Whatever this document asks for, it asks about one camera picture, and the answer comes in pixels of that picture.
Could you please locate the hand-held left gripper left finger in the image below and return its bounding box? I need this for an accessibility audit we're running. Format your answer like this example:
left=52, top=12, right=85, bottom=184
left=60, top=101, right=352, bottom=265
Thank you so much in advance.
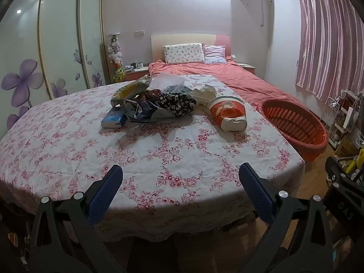
left=28, top=164, right=126, bottom=273

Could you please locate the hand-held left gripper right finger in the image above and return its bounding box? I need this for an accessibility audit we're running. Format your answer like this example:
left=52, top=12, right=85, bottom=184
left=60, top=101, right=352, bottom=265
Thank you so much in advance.
left=238, top=163, right=334, bottom=273

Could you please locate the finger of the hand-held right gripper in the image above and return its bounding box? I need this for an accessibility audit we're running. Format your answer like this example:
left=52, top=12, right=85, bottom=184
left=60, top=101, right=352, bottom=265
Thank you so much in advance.
left=325, top=156, right=364, bottom=187

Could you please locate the orange laundry basket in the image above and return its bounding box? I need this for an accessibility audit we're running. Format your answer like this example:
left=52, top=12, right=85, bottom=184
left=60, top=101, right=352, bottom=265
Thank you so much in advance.
left=256, top=99, right=329, bottom=162

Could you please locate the blue tissue pack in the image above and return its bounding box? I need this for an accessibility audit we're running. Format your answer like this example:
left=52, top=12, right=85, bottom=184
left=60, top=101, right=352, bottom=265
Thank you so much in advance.
left=101, top=109, right=127, bottom=128

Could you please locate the red and white paper bucket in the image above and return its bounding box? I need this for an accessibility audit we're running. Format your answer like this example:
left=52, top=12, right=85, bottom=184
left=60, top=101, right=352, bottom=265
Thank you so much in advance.
left=207, top=95, right=247, bottom=132

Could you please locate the silver blue snack bag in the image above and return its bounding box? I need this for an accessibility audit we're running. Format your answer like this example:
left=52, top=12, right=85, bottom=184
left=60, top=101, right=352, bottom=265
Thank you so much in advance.
left=124, top=98, right=175, bottom=123

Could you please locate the yellow snack bag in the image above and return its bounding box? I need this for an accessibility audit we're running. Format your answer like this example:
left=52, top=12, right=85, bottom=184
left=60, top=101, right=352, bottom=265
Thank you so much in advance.
left=110, top=75, right=151, bottom=109

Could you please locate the white plastic bag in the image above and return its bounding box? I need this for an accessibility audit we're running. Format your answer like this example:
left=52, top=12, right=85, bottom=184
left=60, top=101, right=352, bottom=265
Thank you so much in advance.
left=189, top=85, right=218, bottom=104

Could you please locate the black floral cloth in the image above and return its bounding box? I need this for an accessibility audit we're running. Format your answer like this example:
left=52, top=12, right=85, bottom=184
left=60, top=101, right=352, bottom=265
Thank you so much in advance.
left=146, top=89, right=197, bottom=117

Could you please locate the clear plastic bag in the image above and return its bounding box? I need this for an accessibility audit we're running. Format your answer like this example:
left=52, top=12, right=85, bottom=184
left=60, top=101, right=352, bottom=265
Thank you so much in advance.
left=149, top=72, right=185, bottom=92

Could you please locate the pink floral tablecloth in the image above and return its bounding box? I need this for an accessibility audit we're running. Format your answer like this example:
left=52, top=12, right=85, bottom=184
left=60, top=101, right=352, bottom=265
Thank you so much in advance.
left=0, top=74, right=306, bottom=242

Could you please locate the bed with salmon duvet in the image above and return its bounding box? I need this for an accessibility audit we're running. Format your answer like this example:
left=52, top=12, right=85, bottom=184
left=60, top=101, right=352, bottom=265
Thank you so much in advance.
left=148, top=60, right=321, bottom=120

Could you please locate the pink nightstand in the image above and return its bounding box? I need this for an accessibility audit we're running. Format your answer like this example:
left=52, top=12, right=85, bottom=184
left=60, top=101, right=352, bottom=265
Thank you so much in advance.
left=124, top=67, right=150, bottom=84
left=236, top=63, right=256, bottom=76

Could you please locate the pink satin curtain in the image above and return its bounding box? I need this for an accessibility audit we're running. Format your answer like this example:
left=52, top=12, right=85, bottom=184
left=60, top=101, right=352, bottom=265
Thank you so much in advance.
left=294, top=0, right=364, bottom=103

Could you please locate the pink striped pillow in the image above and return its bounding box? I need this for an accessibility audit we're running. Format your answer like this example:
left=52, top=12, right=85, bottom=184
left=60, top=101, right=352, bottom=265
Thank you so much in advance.
left=202, top=43, right=228, bottom=64

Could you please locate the white floral pillow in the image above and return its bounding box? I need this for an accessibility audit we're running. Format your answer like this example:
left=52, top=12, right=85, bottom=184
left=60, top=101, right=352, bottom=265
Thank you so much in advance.
left=163, top=43, right=206, bottom=65

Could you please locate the wardrobe with purple flower doors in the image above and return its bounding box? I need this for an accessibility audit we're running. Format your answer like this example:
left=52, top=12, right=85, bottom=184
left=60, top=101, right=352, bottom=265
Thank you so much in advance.
left=0, top=0, right=110, bottom=131

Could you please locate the cream and pink headboard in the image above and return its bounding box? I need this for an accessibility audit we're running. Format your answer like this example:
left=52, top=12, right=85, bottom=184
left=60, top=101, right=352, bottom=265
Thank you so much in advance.
left=151, top=33, right=231, bottom=66

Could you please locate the white wire rack cart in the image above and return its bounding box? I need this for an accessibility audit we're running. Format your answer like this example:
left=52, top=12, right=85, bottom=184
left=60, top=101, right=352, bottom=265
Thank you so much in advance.
left=320, top=97, right=346, bottom=148

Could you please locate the hanging string of plush toys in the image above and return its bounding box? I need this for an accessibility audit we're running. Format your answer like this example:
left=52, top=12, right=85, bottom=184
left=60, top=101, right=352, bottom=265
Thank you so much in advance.
left=107, top=34, right=124, bottom=69

